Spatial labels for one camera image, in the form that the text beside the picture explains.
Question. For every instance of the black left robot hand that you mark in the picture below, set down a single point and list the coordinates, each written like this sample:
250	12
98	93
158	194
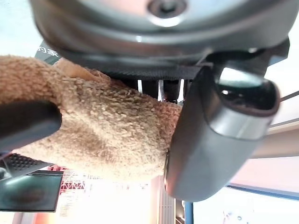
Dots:
163	42

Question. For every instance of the dark flat screen monitor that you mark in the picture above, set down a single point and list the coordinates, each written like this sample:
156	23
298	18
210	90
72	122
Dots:
35	193

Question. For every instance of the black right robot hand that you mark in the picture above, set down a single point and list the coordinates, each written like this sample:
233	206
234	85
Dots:
28	123

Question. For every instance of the brown fluffy cloth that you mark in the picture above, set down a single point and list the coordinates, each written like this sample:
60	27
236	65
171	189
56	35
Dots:
105	121

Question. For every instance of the green sign with white characters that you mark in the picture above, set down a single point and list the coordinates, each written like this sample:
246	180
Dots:
47	54

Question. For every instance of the red lattice rack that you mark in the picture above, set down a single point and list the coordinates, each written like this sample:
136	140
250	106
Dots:
77	182

